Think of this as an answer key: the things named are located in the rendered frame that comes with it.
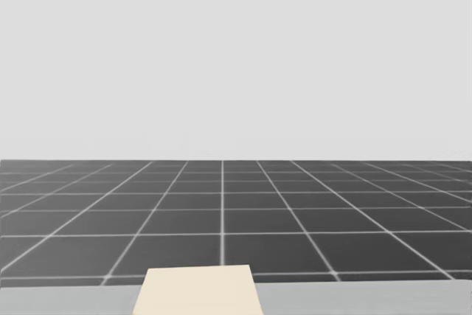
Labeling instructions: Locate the tall board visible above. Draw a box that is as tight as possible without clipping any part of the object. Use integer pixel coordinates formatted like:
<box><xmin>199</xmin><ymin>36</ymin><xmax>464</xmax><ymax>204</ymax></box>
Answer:
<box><xmin>131</xmin><ymin>264</ymin><xmax>265</xmax><ymax>315</ymax></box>

